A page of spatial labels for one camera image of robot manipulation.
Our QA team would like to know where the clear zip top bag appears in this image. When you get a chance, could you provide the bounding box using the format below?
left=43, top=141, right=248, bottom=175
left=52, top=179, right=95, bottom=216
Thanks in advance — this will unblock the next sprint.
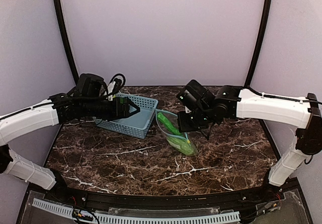
left=155, top=109, right=197, bottom=156

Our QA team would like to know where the long green toy cucumber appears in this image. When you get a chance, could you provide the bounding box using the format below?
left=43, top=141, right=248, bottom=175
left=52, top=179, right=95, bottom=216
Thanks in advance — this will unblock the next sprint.
left=157, top=112, right=182, bottom=136

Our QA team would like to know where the short green toy gourd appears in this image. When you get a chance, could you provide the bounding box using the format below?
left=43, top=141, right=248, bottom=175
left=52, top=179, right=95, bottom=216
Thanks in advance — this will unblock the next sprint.
left=167, top=136, right=197, bottom=156

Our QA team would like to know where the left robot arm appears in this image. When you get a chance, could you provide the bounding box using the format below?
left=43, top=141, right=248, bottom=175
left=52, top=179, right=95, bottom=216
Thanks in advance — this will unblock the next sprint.
left=1, top=73, right=140, bottom=190

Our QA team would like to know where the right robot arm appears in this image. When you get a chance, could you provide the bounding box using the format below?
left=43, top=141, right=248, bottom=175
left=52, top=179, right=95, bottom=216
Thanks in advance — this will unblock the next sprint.
left=177, top=80, right=321, bottom=187

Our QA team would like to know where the light blue plastic basket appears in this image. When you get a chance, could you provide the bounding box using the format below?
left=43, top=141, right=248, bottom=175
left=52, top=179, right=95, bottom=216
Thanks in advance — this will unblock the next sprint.
left=94, top=93, right=158, bottom=139

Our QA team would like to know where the black front frame rail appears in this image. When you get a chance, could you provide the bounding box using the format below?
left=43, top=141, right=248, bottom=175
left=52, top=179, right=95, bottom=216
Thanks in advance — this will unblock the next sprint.
left=43, top=182, right=284, bottom=216

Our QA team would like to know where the white slotted cable duct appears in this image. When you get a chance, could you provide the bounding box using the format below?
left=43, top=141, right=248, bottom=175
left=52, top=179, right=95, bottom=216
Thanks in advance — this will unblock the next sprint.
left=32, top=198, right=240, bottom=223

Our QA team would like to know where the left black corner post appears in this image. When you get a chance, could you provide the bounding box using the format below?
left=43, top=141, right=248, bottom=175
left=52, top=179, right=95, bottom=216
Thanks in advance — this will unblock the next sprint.
left=53, top=0, right=79, bottom=84

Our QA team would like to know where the black corner post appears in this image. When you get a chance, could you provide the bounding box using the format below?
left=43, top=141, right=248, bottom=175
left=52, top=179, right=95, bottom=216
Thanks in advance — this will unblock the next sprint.
left=53, top=0, right=79, bottom=84
left=244, top=0, right=272, bottom=88

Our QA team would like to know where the right black corner post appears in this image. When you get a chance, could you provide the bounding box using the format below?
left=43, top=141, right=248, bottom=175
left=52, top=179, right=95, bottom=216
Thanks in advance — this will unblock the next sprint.
left=244, top=0, right=272, bottom=88

